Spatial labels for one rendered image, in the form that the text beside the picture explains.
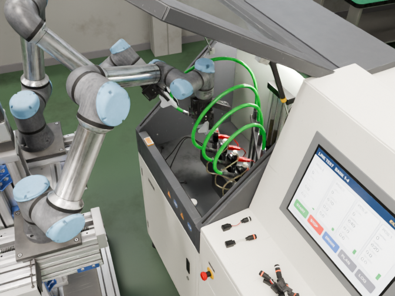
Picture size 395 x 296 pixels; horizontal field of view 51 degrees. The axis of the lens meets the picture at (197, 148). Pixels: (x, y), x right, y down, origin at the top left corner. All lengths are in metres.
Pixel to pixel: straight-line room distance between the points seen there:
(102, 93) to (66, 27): 3.24
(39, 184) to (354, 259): 1.01
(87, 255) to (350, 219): 0.98
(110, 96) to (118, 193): 1.91
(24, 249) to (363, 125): 1.18
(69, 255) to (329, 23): 1.40
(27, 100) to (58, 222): 0.66
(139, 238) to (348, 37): 1.78
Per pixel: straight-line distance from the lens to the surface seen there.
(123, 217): 2.90
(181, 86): 1.48
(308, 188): 1.39
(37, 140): 1.89
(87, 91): 1.23
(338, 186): 1.31
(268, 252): 1.57
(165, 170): 1.84
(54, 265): 1.72
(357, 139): 1.24
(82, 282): 2.43
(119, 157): 3.31
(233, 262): 1.53
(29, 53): 1.82
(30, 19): 1.61
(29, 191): 1.43
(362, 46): 1.73
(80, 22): 4.40
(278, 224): 1.55
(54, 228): 1.34
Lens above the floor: 2.28
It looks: 43 degrees down
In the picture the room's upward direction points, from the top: 1 degrees clockwise
